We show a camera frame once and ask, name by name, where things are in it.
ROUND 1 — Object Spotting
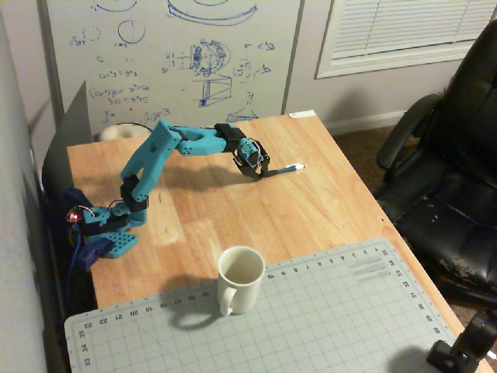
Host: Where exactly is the grey cutting mat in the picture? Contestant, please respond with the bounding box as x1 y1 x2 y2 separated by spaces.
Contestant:
64 237 467 373

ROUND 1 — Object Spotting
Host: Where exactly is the black office chair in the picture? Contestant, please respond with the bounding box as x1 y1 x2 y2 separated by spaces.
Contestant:
374 19 497 308

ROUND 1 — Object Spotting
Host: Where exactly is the dark grey panel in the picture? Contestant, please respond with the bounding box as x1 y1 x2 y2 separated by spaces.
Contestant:
41 80 94 195

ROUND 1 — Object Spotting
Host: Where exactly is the dark blue clamp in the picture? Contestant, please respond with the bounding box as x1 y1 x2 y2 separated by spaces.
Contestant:
64 186 94 218
75 239 114 271

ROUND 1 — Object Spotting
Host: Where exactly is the blue pen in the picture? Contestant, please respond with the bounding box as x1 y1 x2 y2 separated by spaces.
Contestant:
263 162 307 177

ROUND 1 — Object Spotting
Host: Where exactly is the blue cable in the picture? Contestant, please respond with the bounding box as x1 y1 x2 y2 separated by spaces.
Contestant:
66 223 85 312

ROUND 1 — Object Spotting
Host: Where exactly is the white ceramic mug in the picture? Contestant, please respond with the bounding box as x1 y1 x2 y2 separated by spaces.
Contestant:
216 245 266 316

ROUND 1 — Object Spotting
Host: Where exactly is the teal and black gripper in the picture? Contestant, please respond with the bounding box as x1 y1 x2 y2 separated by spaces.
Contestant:
232 138 272 179

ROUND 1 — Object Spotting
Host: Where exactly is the black camera stand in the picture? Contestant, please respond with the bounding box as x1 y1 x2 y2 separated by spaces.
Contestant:
426 312 497 373

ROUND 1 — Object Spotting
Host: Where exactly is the white round spool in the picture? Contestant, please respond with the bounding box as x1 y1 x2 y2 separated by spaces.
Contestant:
99 123 155 141

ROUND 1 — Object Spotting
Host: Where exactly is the white window blind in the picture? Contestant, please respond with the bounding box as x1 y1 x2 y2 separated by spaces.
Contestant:
315 0 497 80

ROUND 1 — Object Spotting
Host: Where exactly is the whiteboard with blue drawings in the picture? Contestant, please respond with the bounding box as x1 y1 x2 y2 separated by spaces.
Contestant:
37 0 306 135

